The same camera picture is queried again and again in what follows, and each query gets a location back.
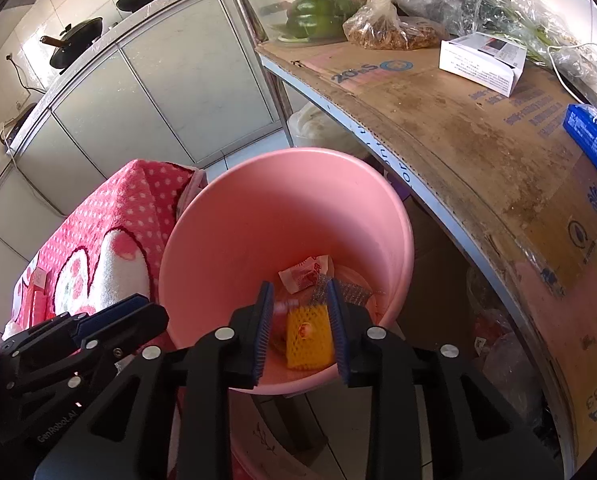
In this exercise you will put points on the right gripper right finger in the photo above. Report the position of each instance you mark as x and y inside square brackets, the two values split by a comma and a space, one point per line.
[339, 323]

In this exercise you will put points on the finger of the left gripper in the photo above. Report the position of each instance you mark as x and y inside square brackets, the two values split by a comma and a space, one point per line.
[109, 315]

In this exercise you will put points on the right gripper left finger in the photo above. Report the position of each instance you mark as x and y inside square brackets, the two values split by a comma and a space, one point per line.
[263, 312]

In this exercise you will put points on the yellow foam fruit net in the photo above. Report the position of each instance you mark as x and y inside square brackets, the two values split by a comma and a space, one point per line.
[309, 343]

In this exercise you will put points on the white orange wrapper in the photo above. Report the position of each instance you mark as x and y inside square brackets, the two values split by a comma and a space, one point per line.
[306, 273]

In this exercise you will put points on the grey scouring cloth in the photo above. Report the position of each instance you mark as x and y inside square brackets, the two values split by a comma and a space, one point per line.
[352, 293]

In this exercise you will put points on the pink plastic trash bucket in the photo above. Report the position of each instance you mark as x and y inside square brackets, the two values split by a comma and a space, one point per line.
[262, 217]

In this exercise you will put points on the grey kitchen cabinets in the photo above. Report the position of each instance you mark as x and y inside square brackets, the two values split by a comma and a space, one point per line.
[178, 81]

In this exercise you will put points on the pink polka dot blanket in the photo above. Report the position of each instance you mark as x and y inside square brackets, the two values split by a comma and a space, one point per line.
[147, 424]

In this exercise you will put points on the metal shelf rack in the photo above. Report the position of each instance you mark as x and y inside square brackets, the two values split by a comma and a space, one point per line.
[358, 124]

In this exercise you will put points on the cardboard shelf liner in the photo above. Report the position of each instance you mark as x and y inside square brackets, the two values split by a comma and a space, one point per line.
[478, 150]

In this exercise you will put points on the black wok with lid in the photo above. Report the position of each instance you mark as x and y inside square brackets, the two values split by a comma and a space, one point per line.
[73, 42]

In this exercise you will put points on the green bell pepper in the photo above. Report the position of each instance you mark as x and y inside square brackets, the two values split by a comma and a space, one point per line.
[317, 20]

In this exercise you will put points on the bag of dried food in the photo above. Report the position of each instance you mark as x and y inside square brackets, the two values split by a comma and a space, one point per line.
[378, 26]

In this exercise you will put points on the white small carton box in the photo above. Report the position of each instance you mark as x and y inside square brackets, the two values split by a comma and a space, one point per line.
[495, 63]

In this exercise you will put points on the clear plastic bag greens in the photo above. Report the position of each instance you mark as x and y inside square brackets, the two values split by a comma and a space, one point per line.
[526, 22]

